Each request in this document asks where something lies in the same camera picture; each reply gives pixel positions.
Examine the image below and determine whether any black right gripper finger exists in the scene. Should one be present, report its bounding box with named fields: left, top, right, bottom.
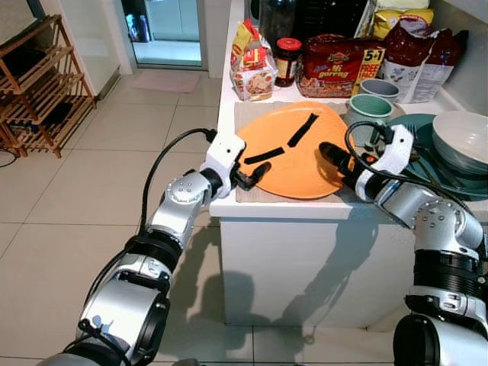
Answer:
left=319, top=141, right=353, bottom=172

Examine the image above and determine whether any orange plate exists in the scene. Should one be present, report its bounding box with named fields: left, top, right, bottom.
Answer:
left=236, top=101, right=353, bottom=201

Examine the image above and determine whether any flat black strip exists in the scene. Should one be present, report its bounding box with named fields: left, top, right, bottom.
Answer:
left=287, top=113, right=320, bottom=147

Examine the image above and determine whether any teal green mug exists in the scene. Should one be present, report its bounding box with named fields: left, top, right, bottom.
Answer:
left=343, top=94, right=394, bottom=147

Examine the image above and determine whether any metal fork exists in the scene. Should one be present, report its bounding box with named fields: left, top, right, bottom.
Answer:
left=406, top=124, right=447, bottom=188

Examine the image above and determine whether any grey cup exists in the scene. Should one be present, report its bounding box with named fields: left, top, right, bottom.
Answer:
left=358, top=78, right=400, bottom=104

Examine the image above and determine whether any red yellow snack packet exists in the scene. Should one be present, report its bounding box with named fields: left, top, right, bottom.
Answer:
left=230, top=19, right=278, bottom=102

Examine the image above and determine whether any red instant noodle multipack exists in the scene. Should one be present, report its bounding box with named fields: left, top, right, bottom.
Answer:
left=297, top=34, right=387, bottom=98

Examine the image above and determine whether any red-lidded sauce jar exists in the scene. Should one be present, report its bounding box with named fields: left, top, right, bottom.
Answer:
left=274, top=37, right=303, bottom=88

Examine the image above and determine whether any white kitchen island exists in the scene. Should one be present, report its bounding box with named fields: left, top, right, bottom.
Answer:
left=210, top=0, right=488, bottom=332

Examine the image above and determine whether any dark teal plate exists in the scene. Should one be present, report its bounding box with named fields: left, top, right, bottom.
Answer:
left=389, top=113, right=488, bottom=201

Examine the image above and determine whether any pale grey bowl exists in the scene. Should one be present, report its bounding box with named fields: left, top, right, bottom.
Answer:
left=432, top=111, right=488, bottom=177

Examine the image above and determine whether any pink door mat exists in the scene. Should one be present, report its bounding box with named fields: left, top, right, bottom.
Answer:
left=131, top=70, right=201, bottom=94

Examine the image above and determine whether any dark red white bag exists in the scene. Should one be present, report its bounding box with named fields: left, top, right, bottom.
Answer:
left=381, top=17, right=467, bottom=104

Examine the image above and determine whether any dark glass jug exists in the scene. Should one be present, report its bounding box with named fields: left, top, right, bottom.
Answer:
left=259, top=0, right=297, bottom=47

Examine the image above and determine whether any black kitchen appliance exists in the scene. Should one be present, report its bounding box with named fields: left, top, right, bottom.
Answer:
left=294, top=0, right=374, bottom=39

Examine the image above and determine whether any yellow food bag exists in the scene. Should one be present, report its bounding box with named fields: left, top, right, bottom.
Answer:
left=371, top=8, right=435, bottom=39

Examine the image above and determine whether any glass sliding door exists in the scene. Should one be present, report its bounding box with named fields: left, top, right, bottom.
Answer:
left=122, top=0, right=208, bottom=69

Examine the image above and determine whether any wooden shoe rack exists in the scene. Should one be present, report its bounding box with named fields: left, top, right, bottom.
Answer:
left=0, top=14, right=98, bottom=159

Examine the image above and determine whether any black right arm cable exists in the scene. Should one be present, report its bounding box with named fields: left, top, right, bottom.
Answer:
left=343, top=120, right=462, bottom=208

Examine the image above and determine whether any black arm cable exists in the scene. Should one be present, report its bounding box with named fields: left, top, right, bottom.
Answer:
left=140, top=127, right=219, bottom=233
left=343, top=120, right=462, bottom=208

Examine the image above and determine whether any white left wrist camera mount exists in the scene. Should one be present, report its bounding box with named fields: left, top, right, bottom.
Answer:
left=201, top=131, right=246, bottom=181

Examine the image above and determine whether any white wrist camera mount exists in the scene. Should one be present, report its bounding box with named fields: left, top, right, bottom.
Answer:
left=201, top=131, right=246, bottom=181
left=372, top=124, right=416, bottom=181

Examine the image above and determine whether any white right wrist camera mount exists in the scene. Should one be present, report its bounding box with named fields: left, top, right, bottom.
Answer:
left=372, top=124, right=416, bottom=181

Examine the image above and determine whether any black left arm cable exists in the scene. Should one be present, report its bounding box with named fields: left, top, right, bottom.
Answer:
left=140, top=127, right=219, bottom=233

